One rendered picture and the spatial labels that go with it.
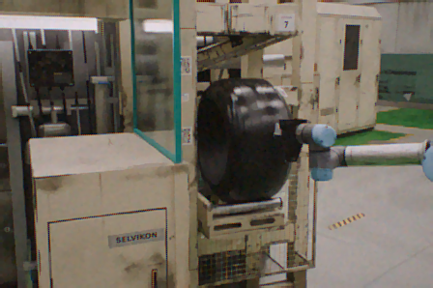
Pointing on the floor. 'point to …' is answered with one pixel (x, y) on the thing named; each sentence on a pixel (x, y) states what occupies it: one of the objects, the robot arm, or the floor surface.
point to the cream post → (190, 125)
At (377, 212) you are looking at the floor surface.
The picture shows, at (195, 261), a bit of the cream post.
